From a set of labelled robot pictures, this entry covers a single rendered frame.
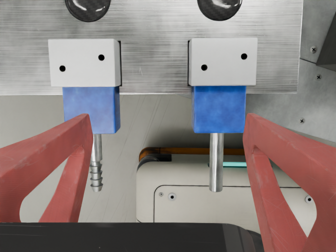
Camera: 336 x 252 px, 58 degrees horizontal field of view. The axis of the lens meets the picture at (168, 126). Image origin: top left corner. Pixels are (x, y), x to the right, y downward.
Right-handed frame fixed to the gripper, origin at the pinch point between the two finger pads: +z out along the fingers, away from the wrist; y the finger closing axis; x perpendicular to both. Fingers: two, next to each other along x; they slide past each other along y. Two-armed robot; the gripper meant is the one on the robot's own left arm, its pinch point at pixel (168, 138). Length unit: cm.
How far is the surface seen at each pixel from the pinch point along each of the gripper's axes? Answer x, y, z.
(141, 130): 60, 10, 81
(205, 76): 2.9, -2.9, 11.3
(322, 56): 4.4, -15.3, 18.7
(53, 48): 1.0, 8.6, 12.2
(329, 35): 2.6, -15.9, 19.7
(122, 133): 61, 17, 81
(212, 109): 5.9, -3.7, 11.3
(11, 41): 1.5, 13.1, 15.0
